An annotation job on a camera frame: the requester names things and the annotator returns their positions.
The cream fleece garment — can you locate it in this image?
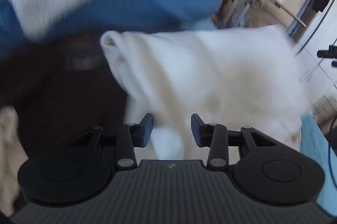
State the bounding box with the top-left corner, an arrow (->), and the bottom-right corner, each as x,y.
100,25 -> 311,161

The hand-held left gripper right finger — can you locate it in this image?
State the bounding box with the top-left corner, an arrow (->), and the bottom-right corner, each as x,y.
191,113 -> 277,171

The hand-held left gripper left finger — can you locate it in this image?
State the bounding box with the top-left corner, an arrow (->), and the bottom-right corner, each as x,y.
68,113 -> 154,171

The black cable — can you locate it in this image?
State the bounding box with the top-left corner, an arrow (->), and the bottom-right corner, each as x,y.
326,114 -> 337,188

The dark brown cloth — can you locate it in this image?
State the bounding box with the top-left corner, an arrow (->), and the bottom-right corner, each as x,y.
0,29 -> 132,161

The white wardrobe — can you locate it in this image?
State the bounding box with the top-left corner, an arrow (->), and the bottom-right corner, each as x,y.
292,0 -> 337,119

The cream waffle blanket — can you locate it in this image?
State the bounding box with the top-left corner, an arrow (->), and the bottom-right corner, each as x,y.
0,106 -> 29,216

